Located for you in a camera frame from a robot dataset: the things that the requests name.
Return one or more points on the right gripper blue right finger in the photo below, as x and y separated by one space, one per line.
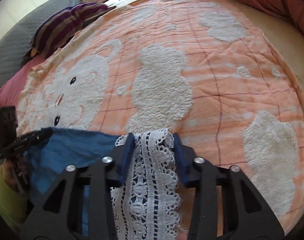
183 162

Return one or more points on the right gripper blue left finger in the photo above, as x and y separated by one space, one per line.
125 146

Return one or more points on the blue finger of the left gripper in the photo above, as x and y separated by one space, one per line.
36 136
17 148

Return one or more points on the blue pants with lace trim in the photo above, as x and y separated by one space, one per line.
146 206

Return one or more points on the green left sleeve forearm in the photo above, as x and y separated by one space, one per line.
13 205

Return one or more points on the left hand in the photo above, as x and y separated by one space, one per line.
8 175

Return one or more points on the right hand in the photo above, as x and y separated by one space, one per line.
182 236

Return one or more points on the pink pillow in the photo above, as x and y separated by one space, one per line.
9 92

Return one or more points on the grey quilted headboard cushion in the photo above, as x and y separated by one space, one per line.
16 42

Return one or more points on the orange white bear blanket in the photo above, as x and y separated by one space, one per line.
199 68

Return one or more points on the purple striped cloth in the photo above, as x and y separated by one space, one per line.
58 29

